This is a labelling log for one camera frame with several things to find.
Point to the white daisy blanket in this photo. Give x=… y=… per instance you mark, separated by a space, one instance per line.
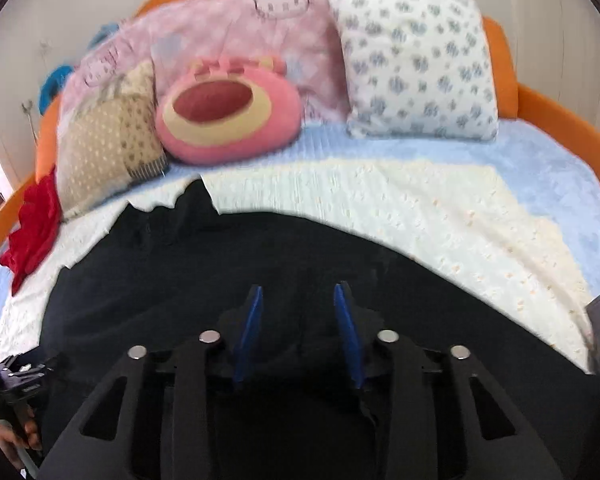
x=380 y=195

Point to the person's left hand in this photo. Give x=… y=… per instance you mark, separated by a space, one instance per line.
x=27 y=430

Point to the metal wall hanger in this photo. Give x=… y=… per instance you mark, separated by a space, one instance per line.
x=29 y=120

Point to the pink cat print quilt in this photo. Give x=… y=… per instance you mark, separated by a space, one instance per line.
x=280 y=25

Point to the orange bed frame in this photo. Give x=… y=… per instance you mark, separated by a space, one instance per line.
x=555 y=115

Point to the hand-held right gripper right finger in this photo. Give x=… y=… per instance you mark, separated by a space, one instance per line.
x=347 y=335

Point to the beige dotted patchwork pillow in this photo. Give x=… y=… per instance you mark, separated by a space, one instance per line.
x=105 y=150

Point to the red cloth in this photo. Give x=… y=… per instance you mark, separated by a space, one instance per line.
x=35 y=225

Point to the pink bear plush cushion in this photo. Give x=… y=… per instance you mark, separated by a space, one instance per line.
x=280 y=110

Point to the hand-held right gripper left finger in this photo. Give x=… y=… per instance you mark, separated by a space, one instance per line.
x=247 y=335

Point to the white blue-flowered pillow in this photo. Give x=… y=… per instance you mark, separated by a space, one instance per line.
x=415 y=70

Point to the black garment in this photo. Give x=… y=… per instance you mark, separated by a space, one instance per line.
x=180 y=260

